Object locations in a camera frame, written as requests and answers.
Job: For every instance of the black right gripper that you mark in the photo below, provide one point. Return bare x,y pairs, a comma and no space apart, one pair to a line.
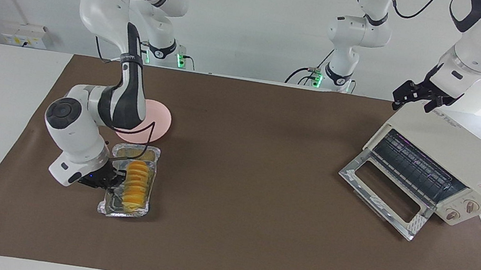
98,178

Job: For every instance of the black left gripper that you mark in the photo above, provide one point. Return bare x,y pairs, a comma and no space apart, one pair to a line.
431,85

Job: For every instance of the sliced orange bread loaf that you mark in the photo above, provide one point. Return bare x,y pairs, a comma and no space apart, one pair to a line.
136,186

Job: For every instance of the aluminium foil tray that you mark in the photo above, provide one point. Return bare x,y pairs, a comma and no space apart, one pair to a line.
123,214

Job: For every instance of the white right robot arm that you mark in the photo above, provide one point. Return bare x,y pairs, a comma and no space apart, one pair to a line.
103,0

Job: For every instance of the white toaster oven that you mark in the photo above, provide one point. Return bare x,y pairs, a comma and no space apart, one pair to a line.
458,148

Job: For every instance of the glass oven door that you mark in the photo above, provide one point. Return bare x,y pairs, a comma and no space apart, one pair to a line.
358,174

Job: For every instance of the beige oven knob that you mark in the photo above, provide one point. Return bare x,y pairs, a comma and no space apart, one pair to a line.
451,214
469,206

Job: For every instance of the pink round plate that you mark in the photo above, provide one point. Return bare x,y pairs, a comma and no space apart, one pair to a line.
159,118

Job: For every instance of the brown table mat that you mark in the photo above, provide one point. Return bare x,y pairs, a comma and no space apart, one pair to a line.
258,204

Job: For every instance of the white wall socket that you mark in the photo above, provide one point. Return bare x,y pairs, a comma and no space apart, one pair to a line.
26,38

